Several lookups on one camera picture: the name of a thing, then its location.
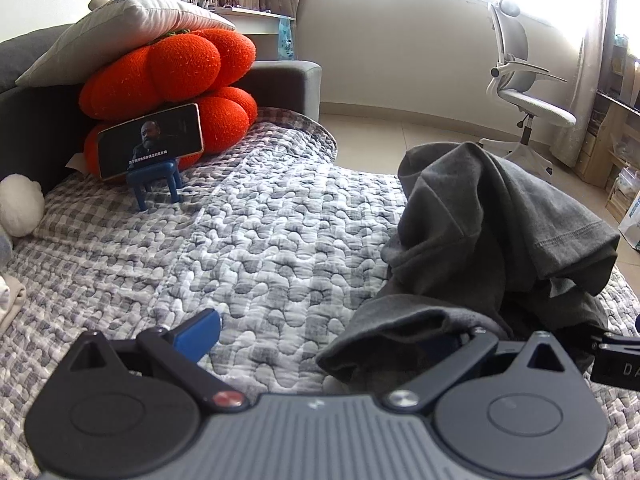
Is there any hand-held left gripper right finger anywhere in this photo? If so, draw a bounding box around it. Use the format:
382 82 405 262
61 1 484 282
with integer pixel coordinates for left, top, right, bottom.
381 329 583 413

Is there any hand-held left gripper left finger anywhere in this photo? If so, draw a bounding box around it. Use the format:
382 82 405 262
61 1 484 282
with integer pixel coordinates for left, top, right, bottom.
66 309 247 412

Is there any grey t-shirt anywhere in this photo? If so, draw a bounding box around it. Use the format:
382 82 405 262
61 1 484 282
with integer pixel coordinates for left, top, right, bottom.
316 141 621 396

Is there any grey checked quilted blanket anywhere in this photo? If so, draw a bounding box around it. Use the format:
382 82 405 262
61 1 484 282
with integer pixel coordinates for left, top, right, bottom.
0 106 640 480

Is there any white paper bag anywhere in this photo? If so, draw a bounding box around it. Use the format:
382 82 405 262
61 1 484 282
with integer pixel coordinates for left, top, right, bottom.
618 195 640 251

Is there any blue phone stand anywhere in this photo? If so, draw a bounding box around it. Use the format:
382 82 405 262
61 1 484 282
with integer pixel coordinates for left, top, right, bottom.
126 157 182 211

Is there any clear plastic storage box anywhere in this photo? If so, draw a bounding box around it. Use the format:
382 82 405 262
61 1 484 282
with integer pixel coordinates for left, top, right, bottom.
607 167 640 211

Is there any beige cloth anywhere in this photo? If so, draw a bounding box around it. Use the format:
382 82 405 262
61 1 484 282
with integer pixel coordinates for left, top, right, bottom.
0 274 27 333

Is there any smartphone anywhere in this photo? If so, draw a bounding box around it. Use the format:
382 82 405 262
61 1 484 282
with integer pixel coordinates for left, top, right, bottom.
97 103 205 181

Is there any white plush toy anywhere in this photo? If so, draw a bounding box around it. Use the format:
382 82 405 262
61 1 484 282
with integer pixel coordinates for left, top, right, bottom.
0 174 46 237

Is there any wooden shelf desk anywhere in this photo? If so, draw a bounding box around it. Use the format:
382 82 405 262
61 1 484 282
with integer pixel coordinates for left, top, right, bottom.
575 35 640 221

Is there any grey sofa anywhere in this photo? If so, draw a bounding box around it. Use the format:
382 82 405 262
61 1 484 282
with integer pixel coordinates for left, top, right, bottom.
0 24 322 196

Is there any orange pumpkin cushion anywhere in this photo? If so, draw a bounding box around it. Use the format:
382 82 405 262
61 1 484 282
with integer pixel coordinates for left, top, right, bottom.
79 27 258 177

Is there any white office chair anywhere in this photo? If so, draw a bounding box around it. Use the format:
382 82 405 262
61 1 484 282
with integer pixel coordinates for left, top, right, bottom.
478 0 578 185

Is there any light blue patterned bag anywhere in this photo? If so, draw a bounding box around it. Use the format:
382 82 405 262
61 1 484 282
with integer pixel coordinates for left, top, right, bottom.
276 16 296 61

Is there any white desk with shelves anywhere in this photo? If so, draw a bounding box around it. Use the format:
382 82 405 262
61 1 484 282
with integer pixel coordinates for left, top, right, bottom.
140 0 297 61

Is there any white pillow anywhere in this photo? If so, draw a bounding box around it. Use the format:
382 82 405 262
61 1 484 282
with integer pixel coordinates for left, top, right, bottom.
15 0 237 87

